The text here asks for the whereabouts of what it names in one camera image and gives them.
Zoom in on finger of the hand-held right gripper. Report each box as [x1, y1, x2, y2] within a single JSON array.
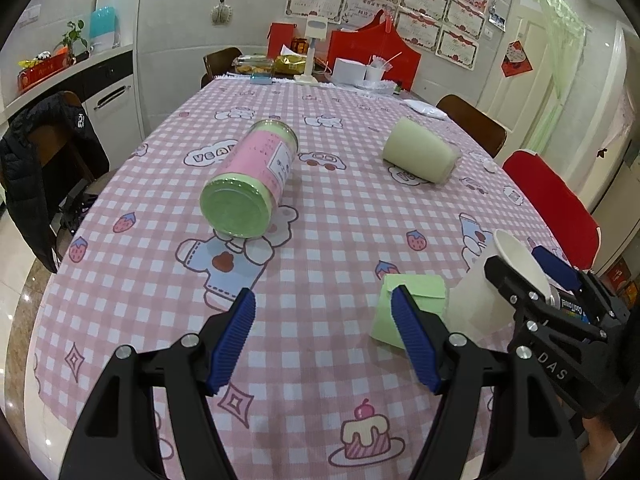
[[531, 245, 632, 326], [483, 255, 608, 343]]

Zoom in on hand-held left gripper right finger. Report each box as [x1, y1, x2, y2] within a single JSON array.
[[390, 284, 586, 480]]

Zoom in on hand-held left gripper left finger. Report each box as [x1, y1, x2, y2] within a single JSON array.
[[59, 287, 257, 480]]

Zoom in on white paper cup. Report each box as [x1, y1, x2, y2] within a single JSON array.
[[446, 228, 558, 348]]

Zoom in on person's right forearm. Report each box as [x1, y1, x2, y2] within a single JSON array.
[[580, 407, 625, 480]]

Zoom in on light green cup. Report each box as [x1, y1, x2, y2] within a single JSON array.
[[382, 116, 462, 184]]

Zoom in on white cup with straws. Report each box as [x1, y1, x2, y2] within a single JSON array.
[[364, 52, 403, 87]]

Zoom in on small light green box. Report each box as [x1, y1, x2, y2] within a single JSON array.
[[370, 274, 449, 350]]

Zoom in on red chair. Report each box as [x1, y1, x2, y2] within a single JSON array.
[[502, 149, 601, 271]]

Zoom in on orange boxes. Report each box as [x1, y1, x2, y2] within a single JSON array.
[[600, 259, 640, 307]]

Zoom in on pink checkered tablecloth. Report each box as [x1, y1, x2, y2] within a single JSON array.
[[30, 77, 601, 480]]

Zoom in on brown wooden chair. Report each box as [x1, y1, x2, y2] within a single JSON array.
[[27, 91, 108, 196], [436, 95, 508, 158], [201, 47, 244, 89]]

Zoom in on pink jar with green lid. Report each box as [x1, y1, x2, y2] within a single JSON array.
[[200, 119, 299, 238]]

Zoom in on white plastic bag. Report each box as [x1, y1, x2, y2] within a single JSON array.
[[402, 99, 448, 121]]

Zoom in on green curtain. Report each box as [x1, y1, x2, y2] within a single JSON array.
[[522, 0, 587, 154]]

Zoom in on large red gift bag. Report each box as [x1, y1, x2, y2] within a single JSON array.
[[327, 12, 422, 93]]

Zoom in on white box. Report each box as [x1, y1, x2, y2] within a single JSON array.
[[332, 58, 369, 87]]

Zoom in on black jacket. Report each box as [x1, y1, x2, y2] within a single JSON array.
[[0, 91, 111, 273]]

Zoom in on white kitchen cabinet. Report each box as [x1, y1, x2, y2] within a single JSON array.
[[0, 44, 147, 171]]

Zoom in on clear food container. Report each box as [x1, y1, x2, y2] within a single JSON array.
[[234, 55, 276, 77]]

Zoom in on yellow snack packet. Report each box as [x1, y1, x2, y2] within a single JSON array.
[[274, 55, 307, 75]]

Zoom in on white desk lamp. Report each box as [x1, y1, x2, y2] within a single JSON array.
[[294, 16, 329, 84]]

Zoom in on small red gift bag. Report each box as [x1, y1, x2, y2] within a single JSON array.
[[267, 22, 302, 59]]

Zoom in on red tray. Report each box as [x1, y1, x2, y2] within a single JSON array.
[[17, 54, 69, 93]]

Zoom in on blue and white container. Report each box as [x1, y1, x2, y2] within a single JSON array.
[[90, 6, 122, 54]]

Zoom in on green potted plant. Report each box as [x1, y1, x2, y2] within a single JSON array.
[[58, 20, 91, 57]]

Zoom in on red wall ornament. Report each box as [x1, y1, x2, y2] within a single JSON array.
[[501, 37, 539, 79]]

